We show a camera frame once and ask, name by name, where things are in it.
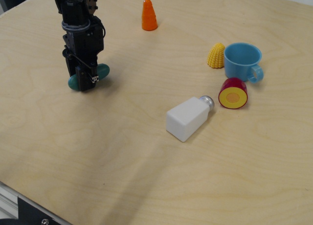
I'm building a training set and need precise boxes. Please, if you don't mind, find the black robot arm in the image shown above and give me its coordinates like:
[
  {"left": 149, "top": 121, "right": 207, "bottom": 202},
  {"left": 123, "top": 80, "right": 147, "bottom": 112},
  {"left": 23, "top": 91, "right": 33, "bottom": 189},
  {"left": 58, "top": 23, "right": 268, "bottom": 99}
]
[{"left": 55, "top": 0, "right": 110, "bottom": 91}]

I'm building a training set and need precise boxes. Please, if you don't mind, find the black corner bracket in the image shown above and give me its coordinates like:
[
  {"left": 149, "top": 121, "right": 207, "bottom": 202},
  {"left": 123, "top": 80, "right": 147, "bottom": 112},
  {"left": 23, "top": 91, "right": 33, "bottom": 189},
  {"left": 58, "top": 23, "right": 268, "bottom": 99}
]
[{"left": 18, "top": 197, "right": 63, "bottom": 225}]

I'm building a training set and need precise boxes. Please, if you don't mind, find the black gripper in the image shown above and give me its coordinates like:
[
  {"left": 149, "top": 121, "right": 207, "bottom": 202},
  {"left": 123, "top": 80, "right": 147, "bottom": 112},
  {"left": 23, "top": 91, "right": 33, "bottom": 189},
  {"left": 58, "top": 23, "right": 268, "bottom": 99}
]
[{"left": 62, "top": 16, "right": 105, "bottom": 91}]

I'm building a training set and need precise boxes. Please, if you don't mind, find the blue plastic cup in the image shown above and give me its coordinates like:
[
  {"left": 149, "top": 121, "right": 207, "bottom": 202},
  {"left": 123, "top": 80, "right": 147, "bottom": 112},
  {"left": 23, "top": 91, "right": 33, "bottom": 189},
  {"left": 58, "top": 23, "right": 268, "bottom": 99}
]
[{"left": 224, "top": 43, "right": 264, "bottom": 84}]

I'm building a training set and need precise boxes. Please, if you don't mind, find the white salt shaker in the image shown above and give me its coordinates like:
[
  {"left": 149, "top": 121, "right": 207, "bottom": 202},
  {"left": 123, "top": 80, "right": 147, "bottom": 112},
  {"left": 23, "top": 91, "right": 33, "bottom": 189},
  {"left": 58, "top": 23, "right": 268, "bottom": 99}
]
[{"left": 166, "top": 95, "right": 215, "bottom": 142}]

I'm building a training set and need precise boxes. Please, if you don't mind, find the yellow toy corn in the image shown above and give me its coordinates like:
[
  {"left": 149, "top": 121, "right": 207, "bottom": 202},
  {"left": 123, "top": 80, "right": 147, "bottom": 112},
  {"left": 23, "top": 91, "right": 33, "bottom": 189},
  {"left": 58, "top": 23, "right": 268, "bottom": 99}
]
[{"left": 207, "top": 43, "right": 225, "bottom": 68}]

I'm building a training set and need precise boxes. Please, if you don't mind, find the green toy cucumber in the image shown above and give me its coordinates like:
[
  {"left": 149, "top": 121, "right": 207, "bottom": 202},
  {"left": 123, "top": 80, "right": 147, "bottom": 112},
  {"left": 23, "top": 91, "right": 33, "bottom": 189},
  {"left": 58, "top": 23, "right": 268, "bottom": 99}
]
[{"left": 67, "top": 64, "right": 110, "bottom": 91}]

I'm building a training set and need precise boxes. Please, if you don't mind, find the orange toy carrot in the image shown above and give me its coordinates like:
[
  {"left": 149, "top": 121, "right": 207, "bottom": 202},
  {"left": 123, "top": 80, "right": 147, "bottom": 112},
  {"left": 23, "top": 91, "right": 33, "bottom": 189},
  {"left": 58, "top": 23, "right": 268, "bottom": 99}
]
[{"left": 141, "top": 0, "right": 158, "bottom": 31}]

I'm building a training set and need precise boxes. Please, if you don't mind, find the red yellow toy cylinder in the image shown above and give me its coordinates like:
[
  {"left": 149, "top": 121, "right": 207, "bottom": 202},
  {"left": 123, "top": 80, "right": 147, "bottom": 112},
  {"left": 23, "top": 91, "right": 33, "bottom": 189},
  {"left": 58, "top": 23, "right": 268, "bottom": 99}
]
[{"left": 218, "top": 77, "right": 248, "bottom": 109}]

